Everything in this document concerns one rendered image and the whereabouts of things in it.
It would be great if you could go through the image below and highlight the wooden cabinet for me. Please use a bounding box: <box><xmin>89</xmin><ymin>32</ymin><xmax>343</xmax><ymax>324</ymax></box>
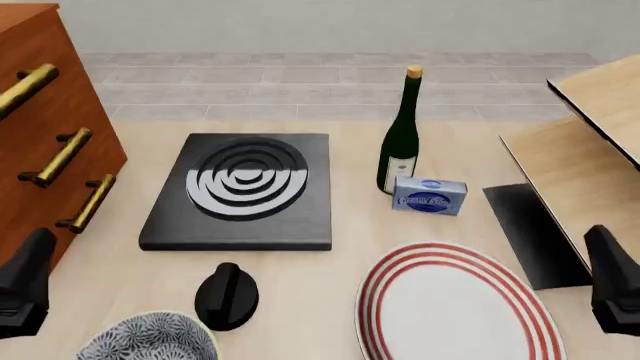
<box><xmin>0</xmin><ymin>2</ymin><xmax>129</xmax><ymax>272</ymax></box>

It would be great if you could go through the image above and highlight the long brass drawer handle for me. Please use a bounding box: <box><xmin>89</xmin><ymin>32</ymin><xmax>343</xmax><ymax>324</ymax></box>
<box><xmin>0</xmin><ymin>63</ymin><xmax>61</xmax><ymax>122</ymax></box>

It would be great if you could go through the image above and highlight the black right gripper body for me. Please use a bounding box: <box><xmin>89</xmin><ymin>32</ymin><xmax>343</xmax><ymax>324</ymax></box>
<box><xmin>591</xmin><ymin>294</ymin><xmax>640</xmax><ymax>337</ymax></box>

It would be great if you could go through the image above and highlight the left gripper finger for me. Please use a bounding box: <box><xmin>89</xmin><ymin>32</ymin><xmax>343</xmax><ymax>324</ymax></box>
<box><xmin>0</xmin><ymin>226</ymin><xmax>59</xmax><ymax>293</ymax></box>

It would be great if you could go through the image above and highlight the white plate with red rings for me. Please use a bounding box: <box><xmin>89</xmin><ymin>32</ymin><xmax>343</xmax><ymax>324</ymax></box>
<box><xmin>354</xmin><ymin>240</ymin><xmax>569</xmax><ymax>360</ymax></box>

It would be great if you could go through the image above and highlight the pale wooden rack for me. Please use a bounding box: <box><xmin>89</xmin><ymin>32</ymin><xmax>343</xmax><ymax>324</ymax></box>
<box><xmin>481</xmin><ymin>54</ymin><xmax>640</xmax><ymax>292</ymax></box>

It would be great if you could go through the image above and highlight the dark green wine bottle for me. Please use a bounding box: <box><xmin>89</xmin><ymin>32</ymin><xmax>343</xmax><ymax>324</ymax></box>
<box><xmin>375</xmin><ymin>64</ymin><xmax>426</xmax><ymax>197</ymax></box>

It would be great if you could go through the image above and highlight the flat black stove plate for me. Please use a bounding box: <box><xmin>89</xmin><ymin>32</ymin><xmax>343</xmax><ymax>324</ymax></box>
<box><xmin>137</xmin><ymin>132</ymin><xmax>334</xmax><ymax>253</ymax></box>

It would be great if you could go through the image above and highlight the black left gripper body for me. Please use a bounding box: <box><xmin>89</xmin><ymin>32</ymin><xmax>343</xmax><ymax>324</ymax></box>
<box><xmin>0</xmin><ymin>287</ymin><xmax>51</xmax><ymax>339</ymax></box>

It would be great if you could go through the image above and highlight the round black stove knob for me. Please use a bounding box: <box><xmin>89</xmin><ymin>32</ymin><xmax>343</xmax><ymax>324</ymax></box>
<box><xmin>193</xmin><ymin>261</ymin><xmax>261</xmax><ymax>333</ymax></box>

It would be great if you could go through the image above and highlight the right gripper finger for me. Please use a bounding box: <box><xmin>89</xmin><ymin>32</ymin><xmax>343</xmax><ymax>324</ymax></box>
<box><xmin>582</xmin><ymin>223</ymin><xmax>640</xmax><ymax>302</ymax></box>

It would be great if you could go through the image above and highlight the blue patterned bowl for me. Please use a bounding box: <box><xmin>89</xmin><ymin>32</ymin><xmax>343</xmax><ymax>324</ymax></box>
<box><xmin>74</xmin><ymin>309</ymin><xmax>222</xmax><ymax>360</ymax></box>

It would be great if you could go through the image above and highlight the blue cream cheese box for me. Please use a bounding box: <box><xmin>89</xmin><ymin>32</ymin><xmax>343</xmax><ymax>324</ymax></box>
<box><xmin>390</xmin><ymin>174</ymin><xmax>470</xmax><ymax>219</ymax></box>

